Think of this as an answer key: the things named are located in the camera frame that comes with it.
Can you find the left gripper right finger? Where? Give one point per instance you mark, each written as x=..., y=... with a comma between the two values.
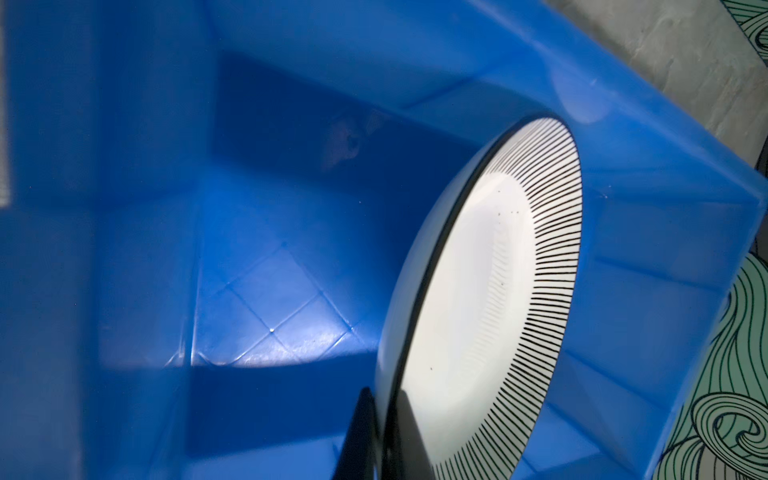
x=406, y=455

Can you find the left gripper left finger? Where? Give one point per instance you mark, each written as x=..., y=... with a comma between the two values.
x=357, y=459

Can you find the black striped white plate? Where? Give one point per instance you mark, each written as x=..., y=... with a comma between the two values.
x=478, y=315

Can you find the blue plastic bin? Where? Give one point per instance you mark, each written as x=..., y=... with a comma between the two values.
x=208, y=205

